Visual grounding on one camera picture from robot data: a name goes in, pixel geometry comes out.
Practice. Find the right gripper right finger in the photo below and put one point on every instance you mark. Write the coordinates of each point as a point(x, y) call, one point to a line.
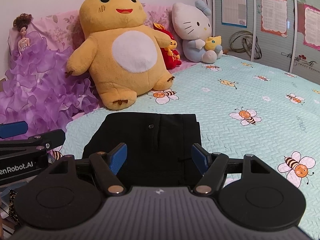
point(248, 191)

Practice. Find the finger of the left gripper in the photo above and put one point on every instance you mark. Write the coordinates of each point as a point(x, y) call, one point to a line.
point(48, 140)
point(13, 129)

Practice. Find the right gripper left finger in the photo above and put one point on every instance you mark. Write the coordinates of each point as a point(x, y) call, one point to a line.
point(70, 191)

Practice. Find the black trousers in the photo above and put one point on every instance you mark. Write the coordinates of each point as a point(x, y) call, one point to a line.
point(158, 147)

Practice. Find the doll in purple dress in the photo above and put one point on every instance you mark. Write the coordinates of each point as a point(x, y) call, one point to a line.
point(38, 91)

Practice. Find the mint quilted bee bedspread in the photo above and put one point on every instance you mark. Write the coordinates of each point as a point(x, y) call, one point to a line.
point(249, 108)

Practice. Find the yellow plush toy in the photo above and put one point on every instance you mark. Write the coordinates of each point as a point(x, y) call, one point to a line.
point(121, 53)

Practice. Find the red small plush toy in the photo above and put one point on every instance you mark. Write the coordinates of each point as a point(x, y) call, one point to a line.
point(170, 54)

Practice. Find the pink framed paper poster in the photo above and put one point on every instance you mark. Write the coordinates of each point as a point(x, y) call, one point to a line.
point(312, 28)

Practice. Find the grey sliding wardrobe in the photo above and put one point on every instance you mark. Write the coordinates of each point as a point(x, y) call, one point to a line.
point(285, 53)

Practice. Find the white cat plush toy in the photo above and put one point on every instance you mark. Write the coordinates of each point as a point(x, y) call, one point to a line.
point(192, 25)

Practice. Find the blue framed paper poster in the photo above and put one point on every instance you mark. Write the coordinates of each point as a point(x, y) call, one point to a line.
point(234, 13)

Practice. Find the orange framed paper poster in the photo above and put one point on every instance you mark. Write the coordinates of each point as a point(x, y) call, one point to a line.
point(274, 17)

